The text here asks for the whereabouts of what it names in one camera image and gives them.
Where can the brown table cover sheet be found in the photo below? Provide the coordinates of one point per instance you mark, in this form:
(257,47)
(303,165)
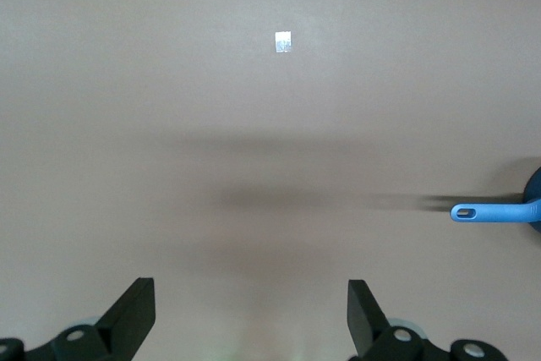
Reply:
(169,82)

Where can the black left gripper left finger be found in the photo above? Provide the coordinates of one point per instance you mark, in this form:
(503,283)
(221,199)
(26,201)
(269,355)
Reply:
(122,327)

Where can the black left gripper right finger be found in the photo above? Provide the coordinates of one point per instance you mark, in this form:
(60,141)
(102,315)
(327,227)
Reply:
(372,331)

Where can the small white tape square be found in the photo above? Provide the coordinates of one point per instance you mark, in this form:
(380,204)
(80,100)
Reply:
(283,42)

